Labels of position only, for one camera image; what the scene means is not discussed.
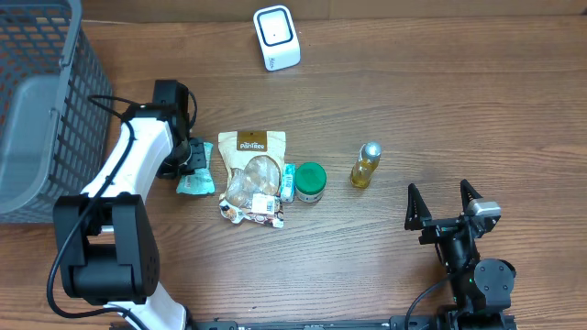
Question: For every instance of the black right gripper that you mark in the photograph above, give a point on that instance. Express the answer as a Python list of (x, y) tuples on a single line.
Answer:
[(445, 230)]

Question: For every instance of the grey plastic basket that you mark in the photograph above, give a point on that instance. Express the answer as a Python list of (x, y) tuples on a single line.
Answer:
[(52, 137)]

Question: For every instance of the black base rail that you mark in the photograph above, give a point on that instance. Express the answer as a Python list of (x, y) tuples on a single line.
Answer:
[(394, 323)]

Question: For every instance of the brown Pantree snack pouch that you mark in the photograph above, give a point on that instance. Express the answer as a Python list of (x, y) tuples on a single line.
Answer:
[(255, 161)]

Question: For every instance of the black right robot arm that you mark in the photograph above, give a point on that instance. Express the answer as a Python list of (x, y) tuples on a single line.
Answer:
[(480, 286)]

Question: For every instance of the small green sachet pack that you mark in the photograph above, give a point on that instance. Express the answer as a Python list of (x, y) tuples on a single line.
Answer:
[(288, 188)]

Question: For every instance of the white barcode scanner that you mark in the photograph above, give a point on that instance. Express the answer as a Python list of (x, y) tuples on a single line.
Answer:
[(279, 44)]

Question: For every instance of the green lid round jar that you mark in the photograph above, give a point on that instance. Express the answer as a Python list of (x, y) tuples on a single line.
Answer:
[(310, 182)]

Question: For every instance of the yellow oil glass bottle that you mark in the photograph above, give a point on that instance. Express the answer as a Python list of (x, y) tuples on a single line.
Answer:
[(366, 164)]

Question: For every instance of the green wet wipes pack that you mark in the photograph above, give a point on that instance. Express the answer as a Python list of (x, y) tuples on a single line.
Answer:
[(201, 182)]

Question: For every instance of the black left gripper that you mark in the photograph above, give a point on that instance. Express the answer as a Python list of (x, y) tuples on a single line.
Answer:
[(198, 162)]

